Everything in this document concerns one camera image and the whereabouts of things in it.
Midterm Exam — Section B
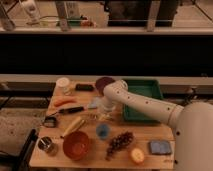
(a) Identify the metal cup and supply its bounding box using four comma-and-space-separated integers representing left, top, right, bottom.
38, 136, 58, 156

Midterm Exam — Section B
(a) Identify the blue cup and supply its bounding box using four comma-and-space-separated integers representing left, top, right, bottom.
96, 123, 110, 140

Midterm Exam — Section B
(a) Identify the black handled knife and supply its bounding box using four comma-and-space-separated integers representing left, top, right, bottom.
47, 106, 85, 117

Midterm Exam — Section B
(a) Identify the purple bowl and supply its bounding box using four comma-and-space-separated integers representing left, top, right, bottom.
95, 77, 114, 94

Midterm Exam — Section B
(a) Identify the purple grape bunch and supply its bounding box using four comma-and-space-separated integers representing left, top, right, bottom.
105, 132, 134, 160

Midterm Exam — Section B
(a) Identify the halved orange fruit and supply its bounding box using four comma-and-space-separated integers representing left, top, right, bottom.
130, 148, 145, 164

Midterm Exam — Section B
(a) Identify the grey blue cloth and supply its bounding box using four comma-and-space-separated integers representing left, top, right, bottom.
87, 97, 100, 109

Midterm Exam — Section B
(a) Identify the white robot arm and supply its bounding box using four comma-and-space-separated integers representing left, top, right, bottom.
95, 78, 213, 171

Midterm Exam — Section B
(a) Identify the orange carrot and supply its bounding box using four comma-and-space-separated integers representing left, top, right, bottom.
53, 99, 76, 107

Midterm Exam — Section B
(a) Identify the wooden table board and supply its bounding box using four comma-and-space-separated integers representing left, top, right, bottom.
29, 81, 183, 170

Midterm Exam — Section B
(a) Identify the black rectangular block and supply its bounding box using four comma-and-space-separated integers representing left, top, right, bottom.
75, 84, 94, 91

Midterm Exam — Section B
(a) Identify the orange red bowl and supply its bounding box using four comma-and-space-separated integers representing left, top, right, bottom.
63, 131, 90, 161

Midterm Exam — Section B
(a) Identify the green plastic tray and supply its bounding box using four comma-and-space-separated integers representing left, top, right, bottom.
123, 79, 163, 123

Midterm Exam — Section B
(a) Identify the blue sponge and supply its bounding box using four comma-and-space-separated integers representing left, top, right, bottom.
149, 140, 172, 155

